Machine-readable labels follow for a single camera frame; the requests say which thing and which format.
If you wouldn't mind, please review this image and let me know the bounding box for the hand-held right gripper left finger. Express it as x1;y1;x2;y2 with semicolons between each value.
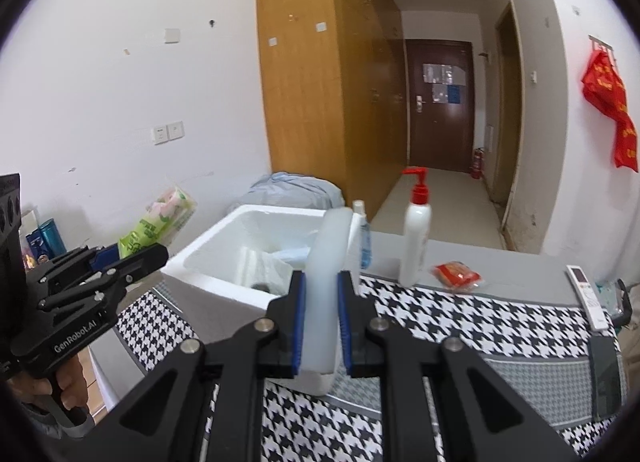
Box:
95;269;307;462

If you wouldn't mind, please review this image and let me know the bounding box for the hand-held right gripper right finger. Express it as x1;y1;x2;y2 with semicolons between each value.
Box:
337;269;584;462

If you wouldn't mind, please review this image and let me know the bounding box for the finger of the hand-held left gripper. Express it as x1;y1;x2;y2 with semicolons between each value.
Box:
27;245;122;294
39;241;170;316

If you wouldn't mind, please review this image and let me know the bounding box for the light blue face mask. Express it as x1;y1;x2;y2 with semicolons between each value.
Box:
274;241;322;269

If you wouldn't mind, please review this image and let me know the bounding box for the white foam box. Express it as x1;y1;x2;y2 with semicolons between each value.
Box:
161;204;369;396

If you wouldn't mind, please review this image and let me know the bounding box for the person's left forearm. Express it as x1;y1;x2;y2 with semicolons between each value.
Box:
15;394;69;443

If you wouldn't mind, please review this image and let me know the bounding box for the person's left hand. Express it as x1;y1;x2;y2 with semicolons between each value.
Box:
12;356;90;413

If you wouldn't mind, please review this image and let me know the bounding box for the green tissue pack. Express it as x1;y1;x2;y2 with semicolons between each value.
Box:
118;185;197;259

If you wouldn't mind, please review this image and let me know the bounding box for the teal bottle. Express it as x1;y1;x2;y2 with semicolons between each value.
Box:
39;219;67;259

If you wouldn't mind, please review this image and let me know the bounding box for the small blue spray bottle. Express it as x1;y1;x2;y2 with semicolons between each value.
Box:
352;199;372;271

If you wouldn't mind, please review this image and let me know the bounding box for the houndstooth tablecloth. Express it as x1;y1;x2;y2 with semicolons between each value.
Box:
115;274;629;462

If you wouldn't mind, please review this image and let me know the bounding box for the white lotion pump bottle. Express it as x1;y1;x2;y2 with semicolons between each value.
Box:
398;167;432;288

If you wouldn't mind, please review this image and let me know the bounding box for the red snack packet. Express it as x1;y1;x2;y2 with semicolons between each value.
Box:
433;261;484;290

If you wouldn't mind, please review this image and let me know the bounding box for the pale blue cloth bundle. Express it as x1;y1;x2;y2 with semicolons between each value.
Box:
247;171;346;211

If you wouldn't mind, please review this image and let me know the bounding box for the dark brown entrance door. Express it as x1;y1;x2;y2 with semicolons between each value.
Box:
404;39;475;173

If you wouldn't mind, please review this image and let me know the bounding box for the wooden wardrobe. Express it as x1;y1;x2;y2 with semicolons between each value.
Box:
255;0;409;236

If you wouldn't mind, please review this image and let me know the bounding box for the white remote control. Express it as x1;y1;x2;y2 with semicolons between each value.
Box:
565;265;612;332

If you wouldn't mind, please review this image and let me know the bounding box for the wooden side door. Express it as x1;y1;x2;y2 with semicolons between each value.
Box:
494;0;526;239

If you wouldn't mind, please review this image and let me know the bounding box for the blue door notice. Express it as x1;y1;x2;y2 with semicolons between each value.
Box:
432;84;464;105

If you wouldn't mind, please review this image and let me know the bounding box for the packaged face mask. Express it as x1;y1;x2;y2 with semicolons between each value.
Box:
594;281;624;319

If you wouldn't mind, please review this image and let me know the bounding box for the black smartphone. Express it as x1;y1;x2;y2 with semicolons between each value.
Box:
588;335;624;421

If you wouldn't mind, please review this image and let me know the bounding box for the grey door notice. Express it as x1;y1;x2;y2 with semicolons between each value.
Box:
422;62;466;85

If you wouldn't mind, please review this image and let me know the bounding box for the red plastic bag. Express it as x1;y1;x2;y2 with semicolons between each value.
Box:
581;49;639;169

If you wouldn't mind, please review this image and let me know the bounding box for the wall hook rack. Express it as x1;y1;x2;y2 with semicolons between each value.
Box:
588;34;617;64

